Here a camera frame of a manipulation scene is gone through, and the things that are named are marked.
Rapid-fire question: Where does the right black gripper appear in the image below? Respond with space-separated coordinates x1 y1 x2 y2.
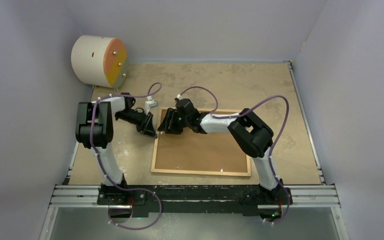
159 107 191 134

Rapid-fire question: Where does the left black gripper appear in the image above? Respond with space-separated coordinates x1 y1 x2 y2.
116 110 157 138

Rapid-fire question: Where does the brown cardboard backing board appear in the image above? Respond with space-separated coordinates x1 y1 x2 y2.
154 110 249 174

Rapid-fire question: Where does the wooden picture frame with glass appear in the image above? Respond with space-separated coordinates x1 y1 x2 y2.
150 108 252 177

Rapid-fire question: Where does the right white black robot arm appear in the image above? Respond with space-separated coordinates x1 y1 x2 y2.
157 97 281 204

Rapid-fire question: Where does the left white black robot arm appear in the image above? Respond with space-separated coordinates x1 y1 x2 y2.
75 93 157 205

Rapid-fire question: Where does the white cylindrical drum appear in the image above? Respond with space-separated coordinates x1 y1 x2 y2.
70 35 129 89

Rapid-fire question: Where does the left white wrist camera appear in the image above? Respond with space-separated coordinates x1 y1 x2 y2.
143 96 159 115

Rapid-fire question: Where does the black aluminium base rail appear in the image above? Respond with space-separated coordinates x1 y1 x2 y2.
49 185 340 220

